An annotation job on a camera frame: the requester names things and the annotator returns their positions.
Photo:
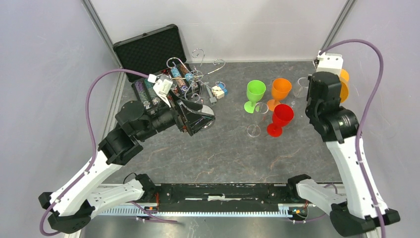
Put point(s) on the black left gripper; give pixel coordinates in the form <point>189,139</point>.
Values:
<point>192,120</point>

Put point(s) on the clear wine glass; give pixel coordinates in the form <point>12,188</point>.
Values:
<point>300,89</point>
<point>259,114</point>

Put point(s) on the green plastic wine glass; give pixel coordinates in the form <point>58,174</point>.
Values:
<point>255,91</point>

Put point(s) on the red plastic wine glass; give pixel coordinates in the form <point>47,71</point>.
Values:
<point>282,115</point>

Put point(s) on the orange plastic wine glass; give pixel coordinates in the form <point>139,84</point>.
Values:
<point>279,91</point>

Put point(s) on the yellow plastic wine glass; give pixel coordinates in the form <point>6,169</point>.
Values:
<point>344,79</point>

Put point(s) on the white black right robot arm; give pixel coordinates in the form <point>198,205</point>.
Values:
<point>361,209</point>

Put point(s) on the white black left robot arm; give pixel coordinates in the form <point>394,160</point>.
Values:
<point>72,207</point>

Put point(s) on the grey white blue brick toy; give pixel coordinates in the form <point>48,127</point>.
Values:
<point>216,92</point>

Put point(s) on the black poker chip case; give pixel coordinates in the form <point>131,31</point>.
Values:
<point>148,53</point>

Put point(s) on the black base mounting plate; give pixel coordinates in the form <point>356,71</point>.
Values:
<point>220,197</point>

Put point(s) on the chrome wire glass rack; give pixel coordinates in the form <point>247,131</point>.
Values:
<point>194,79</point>

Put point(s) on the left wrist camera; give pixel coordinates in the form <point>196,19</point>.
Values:
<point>162,86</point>

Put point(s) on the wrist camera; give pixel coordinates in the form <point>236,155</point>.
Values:
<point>162,86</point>
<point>329,62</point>

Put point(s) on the slotted cable duct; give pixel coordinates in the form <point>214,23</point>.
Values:
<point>133,210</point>

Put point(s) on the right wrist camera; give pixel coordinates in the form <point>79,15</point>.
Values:
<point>329,62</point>

